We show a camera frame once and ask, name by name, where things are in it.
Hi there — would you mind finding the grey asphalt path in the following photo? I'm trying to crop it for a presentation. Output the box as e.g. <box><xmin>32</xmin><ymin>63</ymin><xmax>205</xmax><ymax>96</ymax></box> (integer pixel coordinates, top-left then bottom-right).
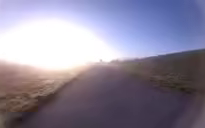
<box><xmin>8</xmin><ymin>63</ymin><xmax>205</xmax><ymax>128</ymax></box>

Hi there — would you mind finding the dry flat grass field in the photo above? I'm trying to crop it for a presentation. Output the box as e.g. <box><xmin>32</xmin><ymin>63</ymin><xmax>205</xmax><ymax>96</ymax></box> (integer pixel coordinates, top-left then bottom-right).
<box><xmin>0</xmin><ymin>59</ymin><xmax>91</xmax><ymax>128</ymax></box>

